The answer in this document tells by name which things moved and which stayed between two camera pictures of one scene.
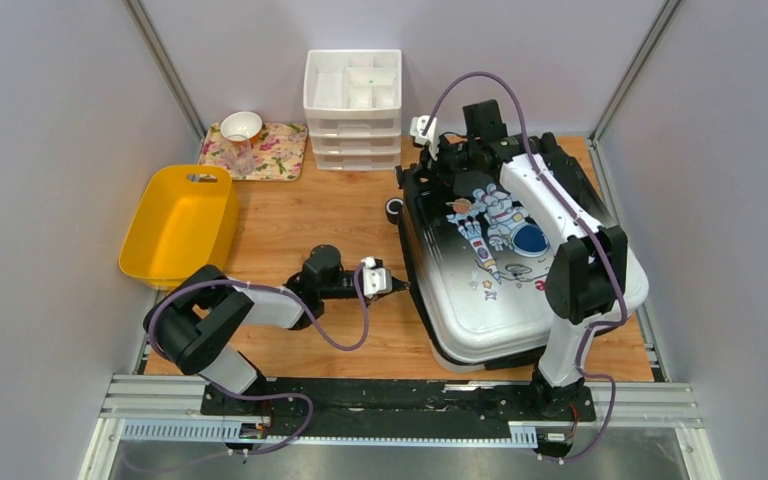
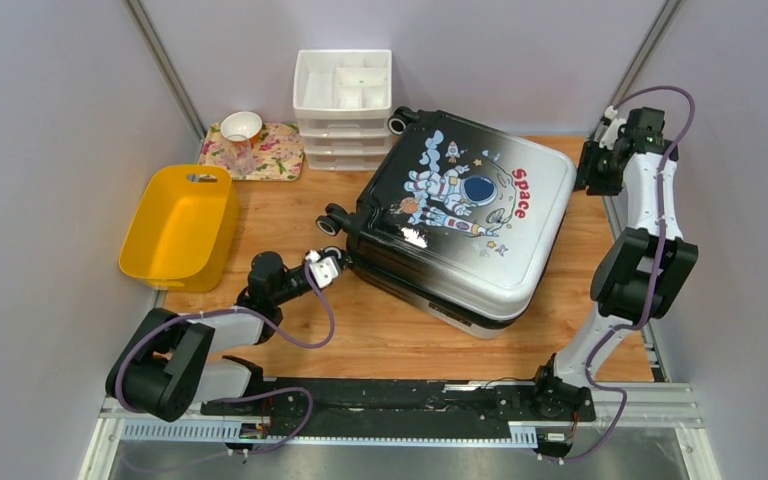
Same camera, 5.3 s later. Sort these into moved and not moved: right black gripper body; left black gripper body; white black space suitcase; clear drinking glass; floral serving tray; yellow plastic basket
Moved: left black gripper body; white black space suitcase; right black gripper body
Not moved: clear drinking glass; floral serving tray; yellow plastic basket
